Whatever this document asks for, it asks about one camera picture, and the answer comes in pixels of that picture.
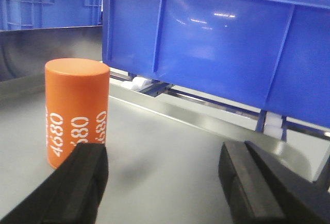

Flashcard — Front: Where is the large blue plastic bin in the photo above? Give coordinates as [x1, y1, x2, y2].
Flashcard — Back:
[103, 0, 329, 127]

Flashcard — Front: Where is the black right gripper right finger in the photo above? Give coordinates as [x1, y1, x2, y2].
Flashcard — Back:
[219, 141, 329, 223]

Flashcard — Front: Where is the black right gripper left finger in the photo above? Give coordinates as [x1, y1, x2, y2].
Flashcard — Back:
[1, 143, 108, 223]

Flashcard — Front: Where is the blue crate at left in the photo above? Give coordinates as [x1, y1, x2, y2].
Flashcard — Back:
[1, 0, 102, 31]

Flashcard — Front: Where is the orange cylindrical capacitor 4680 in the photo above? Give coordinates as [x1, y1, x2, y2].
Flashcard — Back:
[45, 58, 110, 168]

